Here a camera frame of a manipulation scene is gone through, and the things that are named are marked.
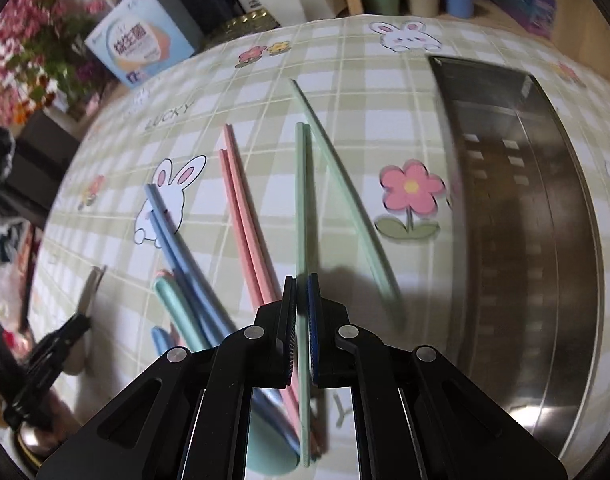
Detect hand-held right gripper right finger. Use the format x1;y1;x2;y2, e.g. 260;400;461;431
307;274;568;480

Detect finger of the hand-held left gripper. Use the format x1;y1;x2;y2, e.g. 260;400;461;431
77;265;108;321

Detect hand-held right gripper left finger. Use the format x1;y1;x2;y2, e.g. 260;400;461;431
35;276;298;480

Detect green spoon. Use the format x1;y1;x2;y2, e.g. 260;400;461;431
152;277;306;477

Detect metal utensil tray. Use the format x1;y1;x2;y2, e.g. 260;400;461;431
427;54;602;463

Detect black box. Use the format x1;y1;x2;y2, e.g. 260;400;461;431
12;109;83;211

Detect blue and white carton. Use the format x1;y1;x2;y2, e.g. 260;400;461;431
84;0;196;90

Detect pink artificial flowers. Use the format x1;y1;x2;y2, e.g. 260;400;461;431
0;0;116;121

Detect gold patterned plate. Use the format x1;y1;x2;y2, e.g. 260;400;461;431
205;10;280;48

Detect purple box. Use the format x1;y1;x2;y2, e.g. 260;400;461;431
487;0;558;41

